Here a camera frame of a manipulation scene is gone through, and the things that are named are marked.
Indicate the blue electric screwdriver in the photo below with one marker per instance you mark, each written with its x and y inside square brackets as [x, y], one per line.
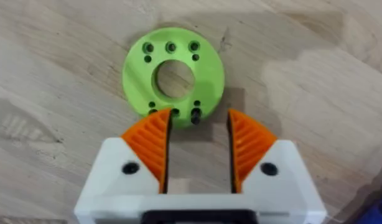
[379, 212]

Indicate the right gripper white and orange left finger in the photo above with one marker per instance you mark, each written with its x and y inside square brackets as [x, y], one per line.
[138, 165]

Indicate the green disc with holes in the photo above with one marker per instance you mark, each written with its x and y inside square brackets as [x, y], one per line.
[173, 74]

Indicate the black screw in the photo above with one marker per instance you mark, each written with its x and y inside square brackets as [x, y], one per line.
[195, 115]

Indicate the right gripper white and orange right finger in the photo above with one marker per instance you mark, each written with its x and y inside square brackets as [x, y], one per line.
[265, 168]

